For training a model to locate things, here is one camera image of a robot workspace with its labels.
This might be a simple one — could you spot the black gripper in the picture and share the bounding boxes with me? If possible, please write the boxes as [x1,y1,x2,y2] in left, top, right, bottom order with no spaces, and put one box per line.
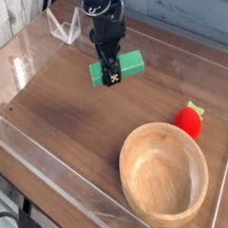
[89,1,126,87]

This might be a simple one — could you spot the green rectangular block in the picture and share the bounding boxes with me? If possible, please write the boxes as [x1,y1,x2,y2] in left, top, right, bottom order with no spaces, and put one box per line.
[90,50,145,87]

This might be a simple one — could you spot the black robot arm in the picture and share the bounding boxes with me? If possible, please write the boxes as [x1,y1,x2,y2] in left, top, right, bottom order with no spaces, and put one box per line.
[81,0,126,86]

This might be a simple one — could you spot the brown wooden bowl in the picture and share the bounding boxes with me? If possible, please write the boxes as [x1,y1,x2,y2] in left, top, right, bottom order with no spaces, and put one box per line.
[119,122,209,228]

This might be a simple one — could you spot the red plush strawberry toy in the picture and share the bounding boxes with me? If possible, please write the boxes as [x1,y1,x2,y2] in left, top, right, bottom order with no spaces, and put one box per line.
[173,100,205,140]

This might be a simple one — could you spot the black metal clamp stand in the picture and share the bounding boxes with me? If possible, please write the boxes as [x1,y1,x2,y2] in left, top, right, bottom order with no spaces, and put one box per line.
[0,198,52,228]

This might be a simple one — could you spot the clear acrylic corner bracket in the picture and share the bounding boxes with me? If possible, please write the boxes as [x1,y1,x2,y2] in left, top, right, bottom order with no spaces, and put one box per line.
[46,8,81,44]

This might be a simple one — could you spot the clear acrylic front wall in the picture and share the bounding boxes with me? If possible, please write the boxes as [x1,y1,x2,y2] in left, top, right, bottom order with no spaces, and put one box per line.
[0,116,151,228]

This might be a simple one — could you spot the black cable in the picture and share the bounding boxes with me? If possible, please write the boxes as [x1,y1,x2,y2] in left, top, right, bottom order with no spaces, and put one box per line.
[0,210,26,228]

